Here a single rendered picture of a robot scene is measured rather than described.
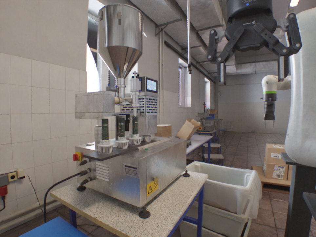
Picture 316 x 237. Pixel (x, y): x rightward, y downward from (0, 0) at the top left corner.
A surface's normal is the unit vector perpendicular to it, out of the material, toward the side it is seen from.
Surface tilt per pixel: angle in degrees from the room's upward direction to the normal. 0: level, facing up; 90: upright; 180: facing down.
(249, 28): 90
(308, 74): 92
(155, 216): 0
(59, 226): 0
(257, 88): 90
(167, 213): 0
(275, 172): 90
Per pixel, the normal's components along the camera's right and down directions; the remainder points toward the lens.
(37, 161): 0.86, 0.02
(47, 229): 0.00, -1.00
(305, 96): -0.81, 0.01
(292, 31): -0.53, 0.04
